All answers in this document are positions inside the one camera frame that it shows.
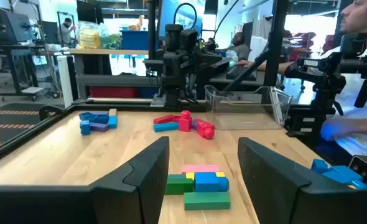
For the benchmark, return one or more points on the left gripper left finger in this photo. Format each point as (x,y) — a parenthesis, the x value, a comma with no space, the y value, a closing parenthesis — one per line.
(77,205)

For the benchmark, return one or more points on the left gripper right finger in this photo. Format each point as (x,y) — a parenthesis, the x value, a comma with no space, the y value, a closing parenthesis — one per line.
(295,202)

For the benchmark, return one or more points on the small blue plastic brick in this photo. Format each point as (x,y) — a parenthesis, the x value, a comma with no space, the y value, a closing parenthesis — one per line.
(319,166)
(85,127)

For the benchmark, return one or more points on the green long wooden block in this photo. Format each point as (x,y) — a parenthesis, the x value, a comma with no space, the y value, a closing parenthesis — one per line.
(178,185)
(206,200)

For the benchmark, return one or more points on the pink long wooden block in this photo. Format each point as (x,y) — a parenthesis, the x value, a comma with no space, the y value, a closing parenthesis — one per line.
(201,168)

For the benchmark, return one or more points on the yellow long wooden block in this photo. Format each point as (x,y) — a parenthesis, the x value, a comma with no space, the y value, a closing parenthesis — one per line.
(190,175)

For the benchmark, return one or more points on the red plastic brick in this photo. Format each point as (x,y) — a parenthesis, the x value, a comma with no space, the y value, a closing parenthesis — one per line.
(206,130)
(185,122)

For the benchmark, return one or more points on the light blue long block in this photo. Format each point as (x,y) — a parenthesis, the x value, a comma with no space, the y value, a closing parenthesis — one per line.
(112,122)
(165,126)

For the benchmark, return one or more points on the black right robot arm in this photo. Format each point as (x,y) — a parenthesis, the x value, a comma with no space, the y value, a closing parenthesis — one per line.
(171,77)

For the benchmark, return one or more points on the dark blue wooden block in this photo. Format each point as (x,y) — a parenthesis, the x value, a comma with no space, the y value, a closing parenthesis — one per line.
(87,116)
(102,118)

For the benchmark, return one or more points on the clear plastic bin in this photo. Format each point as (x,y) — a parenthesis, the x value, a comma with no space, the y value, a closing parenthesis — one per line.
(245,112)

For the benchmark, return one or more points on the black floor mat striped edges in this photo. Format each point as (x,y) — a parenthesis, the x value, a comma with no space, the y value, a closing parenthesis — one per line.
(9,119)

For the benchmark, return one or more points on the red storage bin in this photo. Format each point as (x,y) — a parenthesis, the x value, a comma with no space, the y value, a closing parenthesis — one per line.
(113,92)

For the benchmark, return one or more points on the red long wooden block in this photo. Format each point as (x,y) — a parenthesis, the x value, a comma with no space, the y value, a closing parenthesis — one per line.
(165,119)

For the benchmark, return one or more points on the white panel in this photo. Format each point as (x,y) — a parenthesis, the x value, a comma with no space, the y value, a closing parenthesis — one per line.
(65,81)

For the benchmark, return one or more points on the black keyboard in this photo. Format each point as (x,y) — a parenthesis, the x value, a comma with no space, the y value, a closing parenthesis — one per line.
(238,73)

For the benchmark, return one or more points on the black wheeled desk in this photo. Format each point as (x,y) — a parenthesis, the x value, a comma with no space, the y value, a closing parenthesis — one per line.
(18,71)

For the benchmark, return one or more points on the wooden workbench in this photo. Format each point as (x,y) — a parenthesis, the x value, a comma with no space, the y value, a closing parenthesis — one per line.
(109,52)

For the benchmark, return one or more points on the person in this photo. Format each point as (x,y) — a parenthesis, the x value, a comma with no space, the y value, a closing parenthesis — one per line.
(241,46)
(357,21)
(66,31)

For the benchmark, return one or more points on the yellow plastic bag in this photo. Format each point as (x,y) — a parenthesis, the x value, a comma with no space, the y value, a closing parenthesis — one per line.
(88,38)

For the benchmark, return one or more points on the green plastic bag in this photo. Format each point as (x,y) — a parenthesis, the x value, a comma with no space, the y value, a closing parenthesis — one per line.
(112,40)

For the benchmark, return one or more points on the blue storage bin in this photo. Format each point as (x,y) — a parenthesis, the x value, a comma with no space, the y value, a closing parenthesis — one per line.
(135,40)

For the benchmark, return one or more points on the black monitor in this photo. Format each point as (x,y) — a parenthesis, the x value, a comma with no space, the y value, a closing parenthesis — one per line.
(15,26)

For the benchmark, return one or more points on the small black table camera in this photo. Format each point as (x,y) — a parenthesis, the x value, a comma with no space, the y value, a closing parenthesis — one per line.
(362,168)

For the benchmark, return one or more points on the black rig post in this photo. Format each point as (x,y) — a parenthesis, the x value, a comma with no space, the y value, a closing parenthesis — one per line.
(152,31)
(275,43)

